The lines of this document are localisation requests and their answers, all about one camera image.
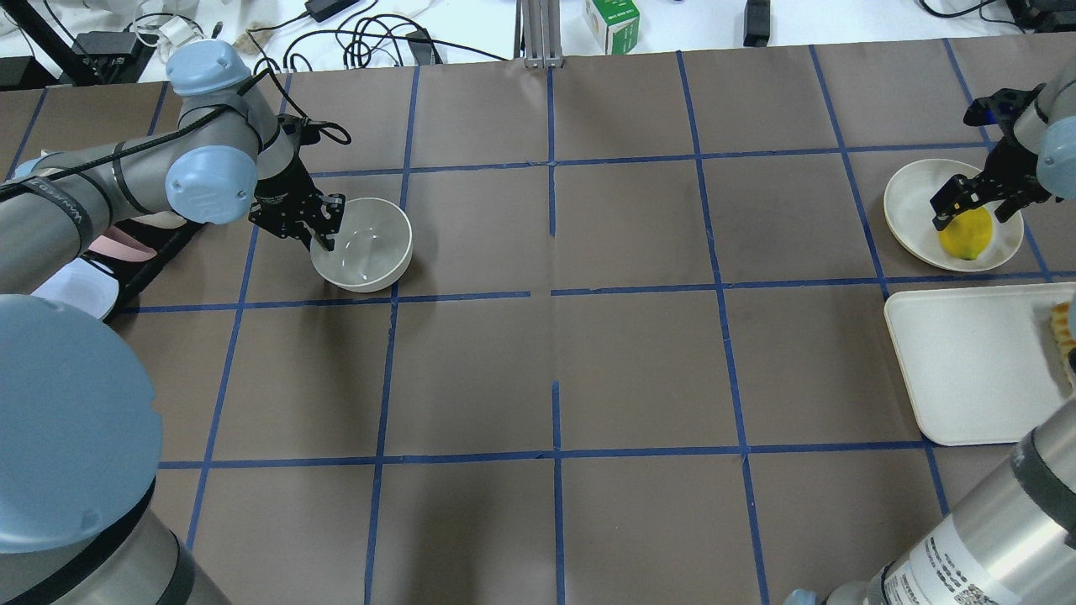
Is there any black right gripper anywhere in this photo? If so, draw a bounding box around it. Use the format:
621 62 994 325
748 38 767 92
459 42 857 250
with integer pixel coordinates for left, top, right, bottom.
968 143 1052 211

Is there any sliced yellow food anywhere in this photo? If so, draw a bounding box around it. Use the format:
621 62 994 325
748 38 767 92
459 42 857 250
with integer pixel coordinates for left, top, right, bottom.
1049 303 1075 374

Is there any shallow cream plate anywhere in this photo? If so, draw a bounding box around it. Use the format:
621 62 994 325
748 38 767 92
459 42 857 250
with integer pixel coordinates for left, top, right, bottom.
883 160 1025 272

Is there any white ceramic bowl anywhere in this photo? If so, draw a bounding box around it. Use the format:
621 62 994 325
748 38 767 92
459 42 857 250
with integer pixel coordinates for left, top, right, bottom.
310 197 414 292

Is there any white rectangular tray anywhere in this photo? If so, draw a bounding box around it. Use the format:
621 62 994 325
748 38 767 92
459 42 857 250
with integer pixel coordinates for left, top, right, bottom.
883 282 1073 445

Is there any green white carton box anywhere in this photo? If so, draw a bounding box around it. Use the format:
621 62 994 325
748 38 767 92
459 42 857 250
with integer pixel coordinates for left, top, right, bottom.
583 1 641 56

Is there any lavender plate in rack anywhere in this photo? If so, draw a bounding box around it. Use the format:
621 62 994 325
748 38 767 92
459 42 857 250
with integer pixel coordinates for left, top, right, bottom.
31 258 119 321

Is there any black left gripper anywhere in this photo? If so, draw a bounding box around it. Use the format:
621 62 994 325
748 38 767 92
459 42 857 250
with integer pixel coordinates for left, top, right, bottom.
250 160 346 253

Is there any pink plate in rack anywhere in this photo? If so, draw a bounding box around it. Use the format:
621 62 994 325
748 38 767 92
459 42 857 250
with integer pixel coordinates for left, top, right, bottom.
88 236 157 263

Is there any black plate rack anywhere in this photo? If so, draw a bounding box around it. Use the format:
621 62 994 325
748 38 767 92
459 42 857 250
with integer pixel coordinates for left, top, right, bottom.
98 219 203 318

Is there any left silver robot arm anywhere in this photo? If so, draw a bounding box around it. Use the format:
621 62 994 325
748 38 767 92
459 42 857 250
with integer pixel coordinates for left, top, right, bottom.
1 39 345 294

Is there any black power adapter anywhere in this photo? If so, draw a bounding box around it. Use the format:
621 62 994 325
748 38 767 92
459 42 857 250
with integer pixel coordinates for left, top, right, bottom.
742 0 771 47

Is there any cream plate in rack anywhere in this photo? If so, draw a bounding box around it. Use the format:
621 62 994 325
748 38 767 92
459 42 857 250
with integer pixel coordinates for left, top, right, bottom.
131 211 187 230

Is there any yellow lemon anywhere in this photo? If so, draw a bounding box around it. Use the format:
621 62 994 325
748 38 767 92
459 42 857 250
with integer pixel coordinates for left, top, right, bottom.
937 208 994 261

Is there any aluminium frame post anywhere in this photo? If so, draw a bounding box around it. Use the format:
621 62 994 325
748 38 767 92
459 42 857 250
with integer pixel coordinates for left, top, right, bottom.
514 1 562 69

